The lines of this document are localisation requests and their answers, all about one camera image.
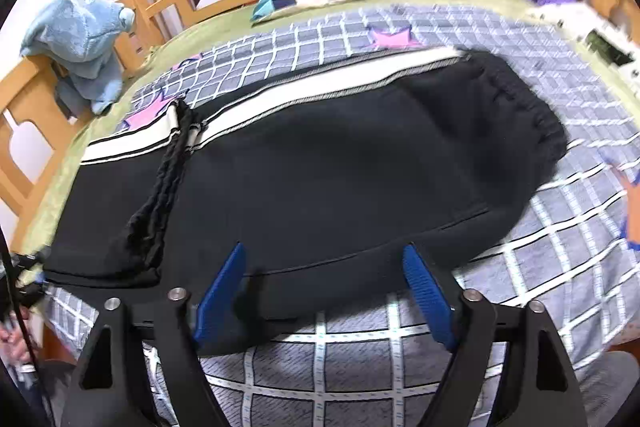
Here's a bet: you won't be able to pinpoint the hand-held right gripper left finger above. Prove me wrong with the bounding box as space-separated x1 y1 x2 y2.
60 242 248 427

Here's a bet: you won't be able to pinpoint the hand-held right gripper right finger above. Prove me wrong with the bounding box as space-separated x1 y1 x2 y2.
402 243 583 427

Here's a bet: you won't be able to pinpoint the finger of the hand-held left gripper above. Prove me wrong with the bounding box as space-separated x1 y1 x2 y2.
9 250 48 274
14 276 48 309

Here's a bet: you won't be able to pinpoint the black pants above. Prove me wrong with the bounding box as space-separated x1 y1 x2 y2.
42 46 568 355

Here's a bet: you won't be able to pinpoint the person's left hand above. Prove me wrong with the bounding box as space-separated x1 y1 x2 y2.
0 324 33 375

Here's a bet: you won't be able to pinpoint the grey checked bed sheet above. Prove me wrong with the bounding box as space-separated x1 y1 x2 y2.
42 2 640 427

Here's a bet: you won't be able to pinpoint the grey cloth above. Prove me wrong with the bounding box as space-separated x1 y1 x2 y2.
575 349 640 427

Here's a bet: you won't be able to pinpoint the blue plush elephant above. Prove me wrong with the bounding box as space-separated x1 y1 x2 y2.
20 0 137 115

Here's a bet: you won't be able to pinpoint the dark green cloth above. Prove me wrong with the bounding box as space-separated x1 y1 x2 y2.
586 29 632 66

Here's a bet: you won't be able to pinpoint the white floral pillow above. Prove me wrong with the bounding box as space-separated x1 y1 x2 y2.
537 2 640 82

